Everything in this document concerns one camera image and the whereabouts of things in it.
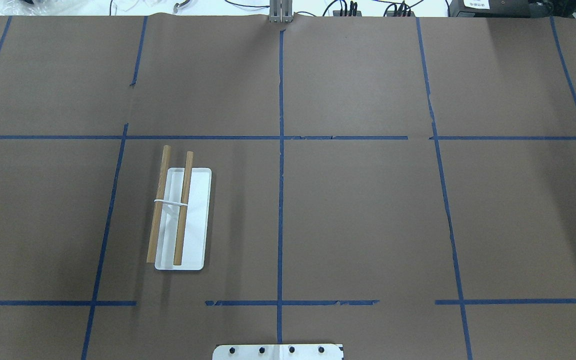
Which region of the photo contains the white towel rack with dowels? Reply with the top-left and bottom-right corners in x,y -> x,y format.
146,145 -> 213,271

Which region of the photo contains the aluminium frame post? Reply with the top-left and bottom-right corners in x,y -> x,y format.
269,0 -> 294,23

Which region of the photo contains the white camera pillar with base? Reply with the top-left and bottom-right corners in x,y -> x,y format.
212,343 -> 345,360

